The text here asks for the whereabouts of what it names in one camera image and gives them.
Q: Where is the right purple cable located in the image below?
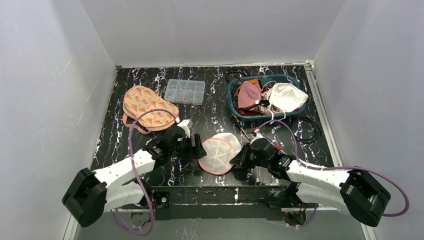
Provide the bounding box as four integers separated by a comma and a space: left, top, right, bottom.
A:
251, 119, 410, 218

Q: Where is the black coiled cable right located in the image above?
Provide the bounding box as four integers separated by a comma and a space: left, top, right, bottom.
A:
289, 116, 323, 145

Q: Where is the clear plastic parts box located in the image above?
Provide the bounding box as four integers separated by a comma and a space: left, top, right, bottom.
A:
164, 79, 206, 105

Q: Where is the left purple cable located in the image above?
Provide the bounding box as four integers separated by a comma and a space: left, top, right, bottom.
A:
110, 108, 181, 237

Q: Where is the white satin bra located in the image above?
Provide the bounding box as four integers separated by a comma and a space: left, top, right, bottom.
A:
261, 82, 309, 120

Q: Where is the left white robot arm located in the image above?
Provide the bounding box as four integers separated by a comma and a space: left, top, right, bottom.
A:
61, 124, 207, 228

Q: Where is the dusty pink bra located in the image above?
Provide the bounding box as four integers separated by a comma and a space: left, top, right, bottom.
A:
237, 81, 270, 110

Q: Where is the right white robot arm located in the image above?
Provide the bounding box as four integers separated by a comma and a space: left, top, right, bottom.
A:
230, 138, 391, 227

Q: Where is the orange bra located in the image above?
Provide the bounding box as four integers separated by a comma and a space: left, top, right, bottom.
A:
233, 78, 262, 100

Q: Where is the floral pink laundry bag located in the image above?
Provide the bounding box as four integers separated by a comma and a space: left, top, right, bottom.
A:
122, 85, 179, 134

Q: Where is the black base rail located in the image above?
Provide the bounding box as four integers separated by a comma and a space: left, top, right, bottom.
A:
145, 185, 319, 226

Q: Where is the yellow red screwdriver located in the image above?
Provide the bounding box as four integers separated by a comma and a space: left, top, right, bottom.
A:
266, 138, 295, 160

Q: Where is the white mesh laundry bag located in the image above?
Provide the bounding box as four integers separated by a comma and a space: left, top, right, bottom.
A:
198, 132, 242, 176

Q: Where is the black cable behind basket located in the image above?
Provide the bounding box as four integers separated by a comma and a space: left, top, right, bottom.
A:
224, 67, 250, 83

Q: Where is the teal plastic basket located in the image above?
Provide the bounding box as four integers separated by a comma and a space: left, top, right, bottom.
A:
227, 74, 308, 122

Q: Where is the purple cable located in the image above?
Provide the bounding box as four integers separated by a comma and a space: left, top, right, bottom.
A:
251, 119, 410, 218
110, 108, 181, 237

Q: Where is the black yellow screwdriver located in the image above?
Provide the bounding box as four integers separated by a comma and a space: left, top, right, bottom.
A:
230, 115, 251, 142

